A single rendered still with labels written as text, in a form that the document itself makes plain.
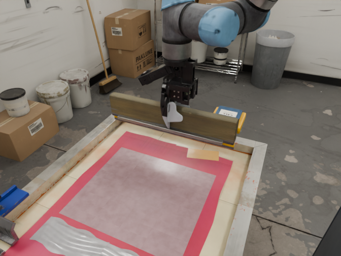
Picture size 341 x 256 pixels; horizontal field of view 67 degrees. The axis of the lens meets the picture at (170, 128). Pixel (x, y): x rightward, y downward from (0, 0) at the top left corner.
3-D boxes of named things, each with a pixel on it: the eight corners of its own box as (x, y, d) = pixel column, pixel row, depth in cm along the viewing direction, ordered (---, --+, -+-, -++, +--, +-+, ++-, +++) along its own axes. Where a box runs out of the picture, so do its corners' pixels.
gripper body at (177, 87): (188, 108, 69) (190, 65, 63) (159, 102, 72) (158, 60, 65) (197, 96, 75) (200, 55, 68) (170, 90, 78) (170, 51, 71)
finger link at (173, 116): (179, 135, 74) (182, 105, 70) (161, 131, 76) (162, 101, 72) (183, 131, 77) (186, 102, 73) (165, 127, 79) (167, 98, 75)
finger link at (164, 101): (164, 118, 72) (166, 88, 68) (159, 117, 73) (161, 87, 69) (171, 113, 76) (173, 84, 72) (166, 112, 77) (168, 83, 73)
